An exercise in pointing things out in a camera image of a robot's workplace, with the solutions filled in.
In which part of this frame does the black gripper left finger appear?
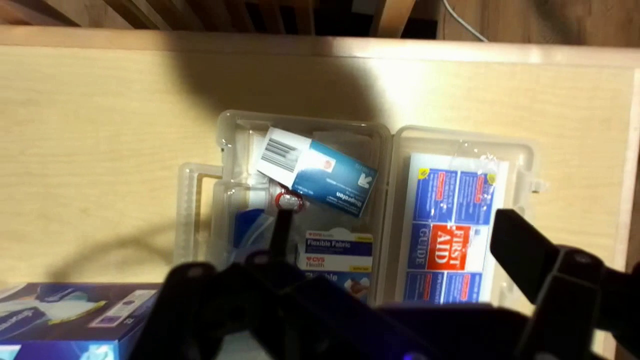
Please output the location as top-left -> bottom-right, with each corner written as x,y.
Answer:
128,205 -> 316,360

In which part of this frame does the clear plastic first aid box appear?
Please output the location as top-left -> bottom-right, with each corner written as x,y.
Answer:
173,108 -> 544,316

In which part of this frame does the white cable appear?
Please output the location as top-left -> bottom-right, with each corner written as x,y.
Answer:
441,0 -> 492,43

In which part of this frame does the first aid guide card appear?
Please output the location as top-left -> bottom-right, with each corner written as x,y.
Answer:
397,152 -> 510,306

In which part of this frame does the purple blue tissue box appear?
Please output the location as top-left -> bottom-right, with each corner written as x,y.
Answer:
0,279 -> 164,360

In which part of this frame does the blue plastic pouch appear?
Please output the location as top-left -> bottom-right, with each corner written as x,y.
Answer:
231,205 -> 276,260

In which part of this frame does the red white tape roll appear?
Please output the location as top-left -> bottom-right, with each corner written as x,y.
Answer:
267,187 -> 306,213

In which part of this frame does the blue yellow bandage box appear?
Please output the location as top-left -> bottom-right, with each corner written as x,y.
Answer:
295,228 -> 375,304

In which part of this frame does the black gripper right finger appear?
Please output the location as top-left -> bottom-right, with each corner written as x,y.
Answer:
488,208 -> 605,360

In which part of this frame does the blue white medicine box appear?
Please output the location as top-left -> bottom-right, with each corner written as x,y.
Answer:
255,126 -> 380,219

